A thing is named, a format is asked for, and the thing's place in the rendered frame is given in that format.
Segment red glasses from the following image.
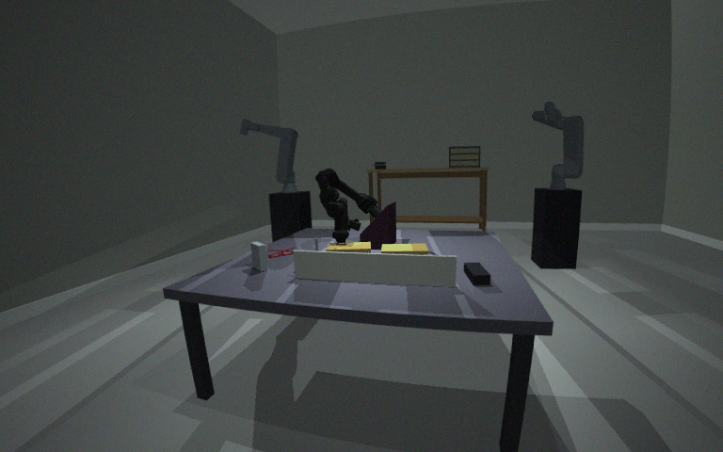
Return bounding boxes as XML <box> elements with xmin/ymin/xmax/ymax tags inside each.
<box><xmin>268</xmin><ymin>250</ymin><xmax>294</xmax><ymax>257</ymax></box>

